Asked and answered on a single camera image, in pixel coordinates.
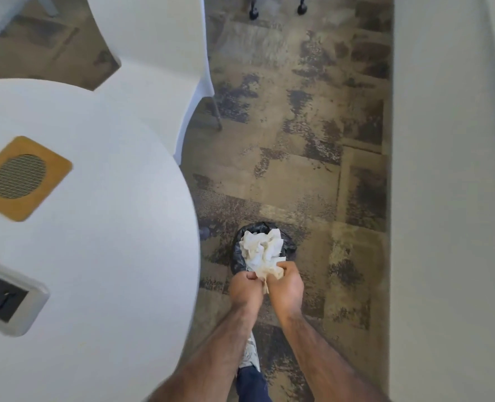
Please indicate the person's right hand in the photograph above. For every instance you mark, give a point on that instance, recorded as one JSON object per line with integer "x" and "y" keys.
{"x": 287, "y": 290}

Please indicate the white framed power outlet box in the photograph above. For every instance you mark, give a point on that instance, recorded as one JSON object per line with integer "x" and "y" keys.
{"x": 4, "y": 299}

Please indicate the white sneaker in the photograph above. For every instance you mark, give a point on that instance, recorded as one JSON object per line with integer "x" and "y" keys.
{"x": 250, "y": 351}

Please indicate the person's left hand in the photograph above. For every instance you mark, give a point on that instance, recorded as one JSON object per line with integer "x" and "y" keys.
{"x": 242, "y": 290}

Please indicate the black office chair caster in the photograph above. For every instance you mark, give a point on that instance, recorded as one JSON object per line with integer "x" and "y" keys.
{"x": 301, "y": 9}
{"x": 253, "y": 13}

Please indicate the person's left forearm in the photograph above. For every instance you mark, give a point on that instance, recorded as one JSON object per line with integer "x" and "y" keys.
{"x": 207, "y": 360}

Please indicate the white plastic chair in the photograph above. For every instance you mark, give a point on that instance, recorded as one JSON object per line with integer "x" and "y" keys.
{"x": 155, "y": 58}

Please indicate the black trash bin with liner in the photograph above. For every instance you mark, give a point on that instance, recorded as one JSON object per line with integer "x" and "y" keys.
{"x": 268, "y": 246}

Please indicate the white paper towel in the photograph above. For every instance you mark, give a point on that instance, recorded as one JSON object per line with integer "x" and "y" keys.
{"x": 263, "y": 255}

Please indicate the person's right forearm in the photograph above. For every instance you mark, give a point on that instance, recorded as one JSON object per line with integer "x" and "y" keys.
{"x": 327, "y": 360}

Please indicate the person's blue trouser leg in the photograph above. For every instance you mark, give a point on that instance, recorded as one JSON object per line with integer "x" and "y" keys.
{"x": 251, "y": 385}

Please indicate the person's right thumb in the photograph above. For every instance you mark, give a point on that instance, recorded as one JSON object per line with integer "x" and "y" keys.
{"x": 281, "y": 266}

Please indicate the tan square coaster with mesh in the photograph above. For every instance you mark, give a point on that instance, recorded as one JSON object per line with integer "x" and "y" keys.
{"x": 21, "y": 178}

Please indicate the round white table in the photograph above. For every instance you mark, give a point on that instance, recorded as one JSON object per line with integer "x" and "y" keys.
{"x": 84, "y": 255}

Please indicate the person's left thumb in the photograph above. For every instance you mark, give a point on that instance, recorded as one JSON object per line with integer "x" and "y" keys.
{"x": 252, "y": 275}

